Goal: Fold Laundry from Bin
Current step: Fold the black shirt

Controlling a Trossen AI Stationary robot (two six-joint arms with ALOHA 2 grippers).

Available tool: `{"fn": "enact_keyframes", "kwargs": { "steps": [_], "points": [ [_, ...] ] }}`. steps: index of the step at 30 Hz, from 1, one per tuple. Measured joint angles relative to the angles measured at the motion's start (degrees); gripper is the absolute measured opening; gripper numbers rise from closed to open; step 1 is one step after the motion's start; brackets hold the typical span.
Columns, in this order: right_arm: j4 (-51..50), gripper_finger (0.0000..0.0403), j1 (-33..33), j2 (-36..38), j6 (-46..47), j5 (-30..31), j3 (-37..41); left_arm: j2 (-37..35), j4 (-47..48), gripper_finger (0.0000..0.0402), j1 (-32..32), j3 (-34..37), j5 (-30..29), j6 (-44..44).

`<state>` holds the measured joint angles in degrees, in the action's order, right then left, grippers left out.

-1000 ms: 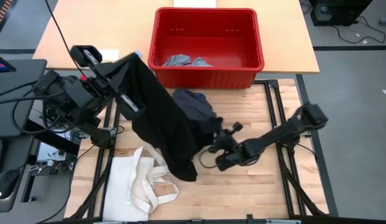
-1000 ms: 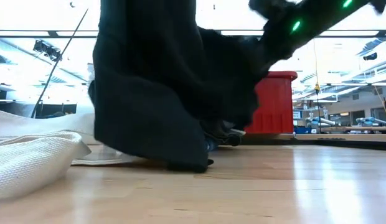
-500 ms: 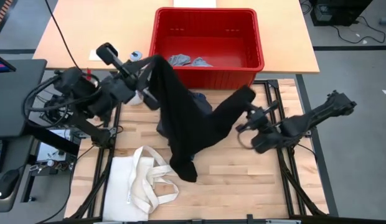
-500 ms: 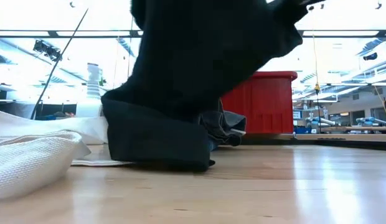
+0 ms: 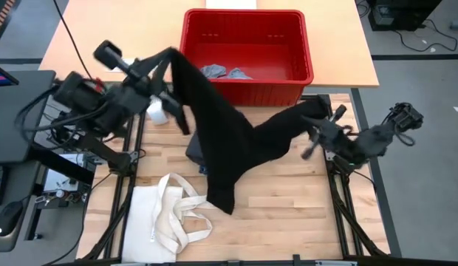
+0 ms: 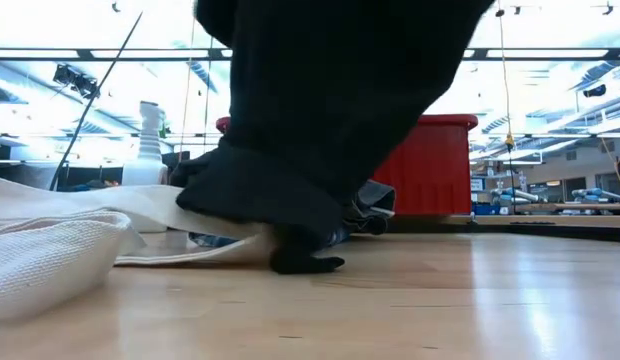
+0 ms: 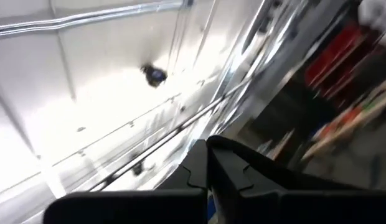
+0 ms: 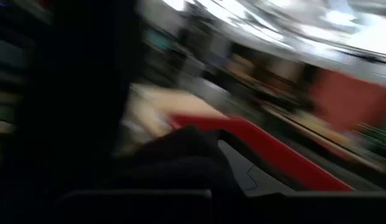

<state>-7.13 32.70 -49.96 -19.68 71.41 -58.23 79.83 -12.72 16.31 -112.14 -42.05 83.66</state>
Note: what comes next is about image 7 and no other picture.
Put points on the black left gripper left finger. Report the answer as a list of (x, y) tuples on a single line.
[(134, 208)]

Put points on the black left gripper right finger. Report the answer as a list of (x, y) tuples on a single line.
[(289, 205)]

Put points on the red bin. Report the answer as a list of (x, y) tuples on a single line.
[(333, 56)]

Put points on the black overhead camera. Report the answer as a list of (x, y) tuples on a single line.
[(154, 74)]

